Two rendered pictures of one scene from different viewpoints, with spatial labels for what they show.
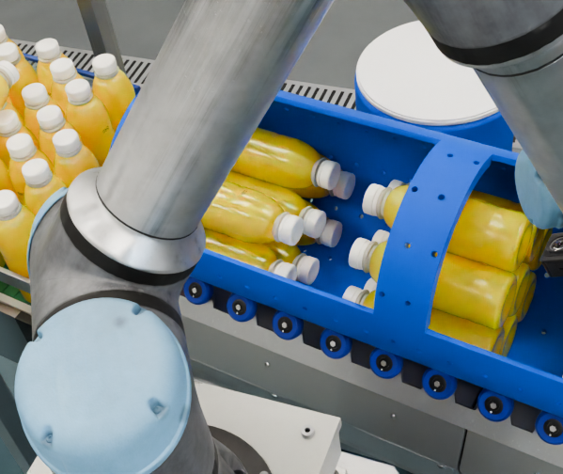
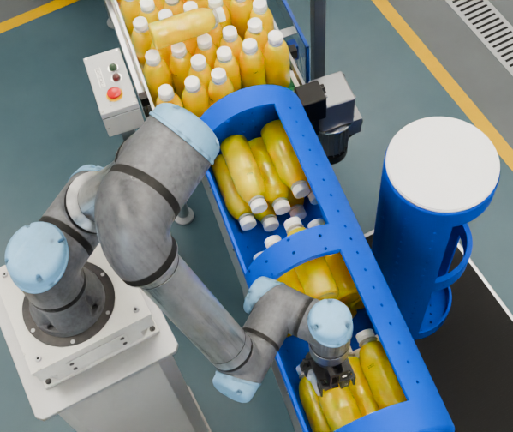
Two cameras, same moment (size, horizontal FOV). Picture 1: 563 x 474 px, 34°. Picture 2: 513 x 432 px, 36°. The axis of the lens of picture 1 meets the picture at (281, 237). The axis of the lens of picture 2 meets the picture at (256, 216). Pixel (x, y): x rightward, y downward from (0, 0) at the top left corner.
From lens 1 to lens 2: 0.98 m
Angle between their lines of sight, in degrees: 27
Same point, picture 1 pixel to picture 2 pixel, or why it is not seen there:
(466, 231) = (302, 273)
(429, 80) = (426, 166)
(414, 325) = not seen: hidden behind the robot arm
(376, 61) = (414, 133)
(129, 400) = (32, 270)
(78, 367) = (29, 246)
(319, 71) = not seen: outside the picture
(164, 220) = (90, 216)
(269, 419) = (129, 293)
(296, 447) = (128, 311)
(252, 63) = not seen: hidden behind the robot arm
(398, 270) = (258, 268)
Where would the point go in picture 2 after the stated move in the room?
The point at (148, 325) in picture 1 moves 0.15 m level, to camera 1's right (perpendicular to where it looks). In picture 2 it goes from (57, 249) to (122, 291)
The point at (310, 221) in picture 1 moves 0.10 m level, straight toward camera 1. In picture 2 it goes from (277, 206) to (252, 237)
